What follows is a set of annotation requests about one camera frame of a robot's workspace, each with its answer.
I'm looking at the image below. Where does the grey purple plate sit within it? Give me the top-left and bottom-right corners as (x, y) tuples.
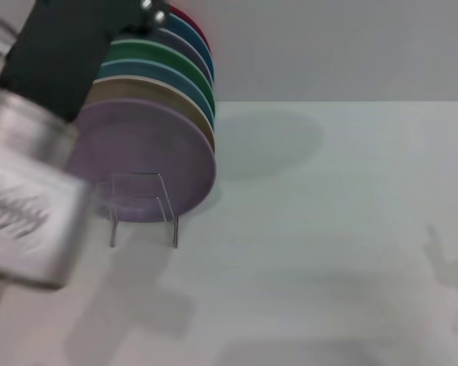
(114, 27), (214, 87)

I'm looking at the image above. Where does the beige plate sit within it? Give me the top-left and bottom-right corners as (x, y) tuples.
(90, 75), (217, 156)

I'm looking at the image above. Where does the light blue plate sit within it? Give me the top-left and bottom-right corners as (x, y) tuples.
(97, 59), (216, 129)

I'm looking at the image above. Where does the dark green plate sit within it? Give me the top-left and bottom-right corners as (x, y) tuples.
(107, 38), (216, 115)

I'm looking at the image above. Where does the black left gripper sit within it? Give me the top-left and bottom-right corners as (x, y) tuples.
(0, 0), (171, 124)

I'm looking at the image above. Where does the red plate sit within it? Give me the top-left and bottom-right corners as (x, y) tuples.
(168, 4), (213, 58)

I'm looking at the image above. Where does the lilac plate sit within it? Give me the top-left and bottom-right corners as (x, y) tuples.
(74, 98), (218, 224)

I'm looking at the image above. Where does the clear wire plate rack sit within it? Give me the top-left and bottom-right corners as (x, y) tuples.
(94, 172), (180, 249)

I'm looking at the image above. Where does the teal blue plate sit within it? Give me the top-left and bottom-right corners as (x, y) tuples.
(163, 15), (216, 83)

